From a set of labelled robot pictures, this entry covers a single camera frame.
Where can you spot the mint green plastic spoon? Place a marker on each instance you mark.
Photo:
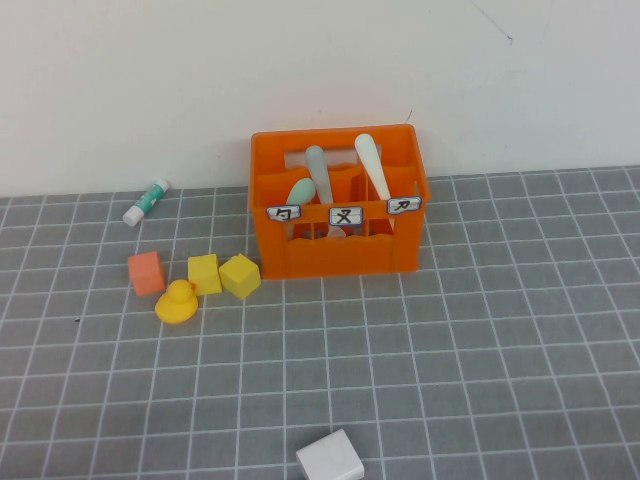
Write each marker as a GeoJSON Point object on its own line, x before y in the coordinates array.
{"type": "Point", "coordinates": [301, 192]}

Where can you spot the grey plastic fork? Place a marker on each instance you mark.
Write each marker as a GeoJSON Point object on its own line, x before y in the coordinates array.
{"type": "Point", "coordinates": [320, 172]}

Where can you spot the cream plastic knife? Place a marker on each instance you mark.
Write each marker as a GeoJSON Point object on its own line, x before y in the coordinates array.
{"type": "Point", "coordinates": [372, 167]}

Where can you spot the orange plastic cutlery crate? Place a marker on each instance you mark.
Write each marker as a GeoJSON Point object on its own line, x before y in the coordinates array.
{"type": "Point", "coordinates": [350, 255]}

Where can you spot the yellow foam cube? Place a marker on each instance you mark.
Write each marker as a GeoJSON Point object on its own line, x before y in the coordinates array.
{"type": "Point", "coordinates": [240, 277]}
{"type": "Point", "coordinates": [205, 275]}

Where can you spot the yellow rubber duck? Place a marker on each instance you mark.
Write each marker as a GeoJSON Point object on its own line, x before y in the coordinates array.
{"type": "Point", "coordinates": [175, 305]}

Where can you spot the teal and white glue stick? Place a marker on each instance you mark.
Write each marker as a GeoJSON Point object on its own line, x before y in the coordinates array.
{"type": "Point", "coordinates": [147, 202]}

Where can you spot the orange foam cube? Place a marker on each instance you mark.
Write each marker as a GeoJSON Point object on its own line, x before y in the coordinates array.
{"type": "Point", "coordinates": [146, 274]}

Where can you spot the grey grid table mat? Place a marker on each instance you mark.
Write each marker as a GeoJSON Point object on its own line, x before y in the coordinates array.
{"type": "Point", "coordinates": [500, 325]}

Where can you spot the white rectangular box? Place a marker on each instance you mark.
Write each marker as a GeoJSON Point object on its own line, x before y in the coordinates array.
{"type": "Point", "coordinates": [330, 457]}

